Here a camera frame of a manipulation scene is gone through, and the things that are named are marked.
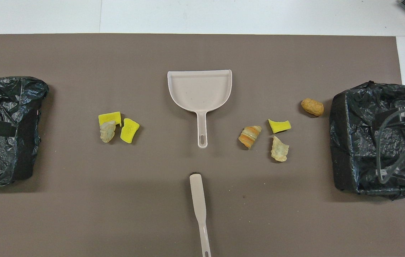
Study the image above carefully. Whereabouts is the beige plastic dustpan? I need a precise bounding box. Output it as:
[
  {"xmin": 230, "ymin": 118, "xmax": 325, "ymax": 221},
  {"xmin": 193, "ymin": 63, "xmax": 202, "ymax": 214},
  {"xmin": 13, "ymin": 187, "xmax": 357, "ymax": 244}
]
[{"xmin": 167, "ymin": 70, "xmax": 232, "ymax": 148}]

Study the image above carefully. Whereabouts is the brown fried nugget toy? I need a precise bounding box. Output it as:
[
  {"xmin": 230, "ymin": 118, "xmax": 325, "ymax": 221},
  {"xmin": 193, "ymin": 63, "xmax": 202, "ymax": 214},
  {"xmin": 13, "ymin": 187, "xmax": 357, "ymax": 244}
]
[{"xmin": 301, "ymin": 98, "xmax": 324, "ymax": 117}]

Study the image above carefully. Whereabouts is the brown table mat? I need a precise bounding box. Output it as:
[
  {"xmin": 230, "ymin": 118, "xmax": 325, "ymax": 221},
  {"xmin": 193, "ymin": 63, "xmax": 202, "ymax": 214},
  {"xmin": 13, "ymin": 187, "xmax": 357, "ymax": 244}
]
[{"xmin": 0, "ymin": 34, "xmax": 405, "ymax": 257}]

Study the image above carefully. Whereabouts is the pale dumpling toy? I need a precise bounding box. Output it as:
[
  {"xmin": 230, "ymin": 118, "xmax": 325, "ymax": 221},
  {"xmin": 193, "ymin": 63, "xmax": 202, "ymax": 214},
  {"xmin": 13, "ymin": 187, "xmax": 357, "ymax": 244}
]
[{"xmin": 270, "ymin": 136, "xmax": 290, "ymax": 162}]

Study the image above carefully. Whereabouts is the orange striped croissant toy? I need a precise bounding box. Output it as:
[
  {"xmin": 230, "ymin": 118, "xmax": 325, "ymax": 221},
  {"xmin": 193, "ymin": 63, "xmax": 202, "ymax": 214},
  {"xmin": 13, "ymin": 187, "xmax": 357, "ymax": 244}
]
[
  {"xmin": 238, "ymin": 125, "xmax": 262, "ymax": 150},
  {"xmin": 100, "ymin": 120, "xmax": 117, "ymax": 143}
]

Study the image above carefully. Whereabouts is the yellow sponge piece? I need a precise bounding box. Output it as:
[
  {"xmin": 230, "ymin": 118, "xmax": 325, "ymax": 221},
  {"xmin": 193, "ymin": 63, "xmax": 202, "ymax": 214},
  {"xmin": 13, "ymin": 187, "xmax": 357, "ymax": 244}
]
[
  {"xmin": 98, "ymin": 111, "xmax": 122, "ymax": 127},
  {"xmin": 268, "ymin": 119, "xmax": 292, "ymax": 134},
  {"xmin": 120, "ymin": 118, "xmax": 140, "ymax": 144}
]

